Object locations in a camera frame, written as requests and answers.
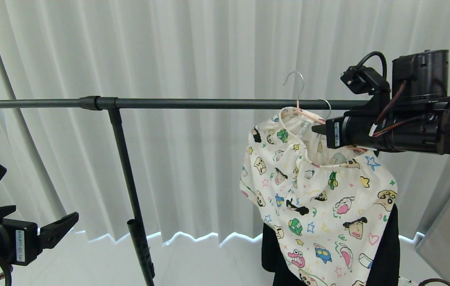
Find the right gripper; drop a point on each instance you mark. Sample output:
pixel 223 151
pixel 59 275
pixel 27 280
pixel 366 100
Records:
pixel 387 133

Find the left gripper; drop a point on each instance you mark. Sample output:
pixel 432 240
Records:
pixel 6 242

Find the pink clothes hanger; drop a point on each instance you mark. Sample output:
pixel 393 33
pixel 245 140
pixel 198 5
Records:
pixel 327 105
pixel 299 89

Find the cream printed garment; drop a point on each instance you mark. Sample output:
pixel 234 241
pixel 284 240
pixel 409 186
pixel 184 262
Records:
pixel 316 206

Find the black garment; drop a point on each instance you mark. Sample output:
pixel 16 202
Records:
pixel 387 254

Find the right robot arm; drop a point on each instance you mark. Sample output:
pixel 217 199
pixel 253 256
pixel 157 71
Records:
pixel 427 75

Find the white laundry basket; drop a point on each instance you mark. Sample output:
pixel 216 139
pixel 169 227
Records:
pixel 427 283

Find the black clothes rack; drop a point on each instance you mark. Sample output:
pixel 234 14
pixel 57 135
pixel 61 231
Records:
pixel 169 103

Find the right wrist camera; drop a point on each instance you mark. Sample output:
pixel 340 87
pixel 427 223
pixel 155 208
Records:
pixel 364 79

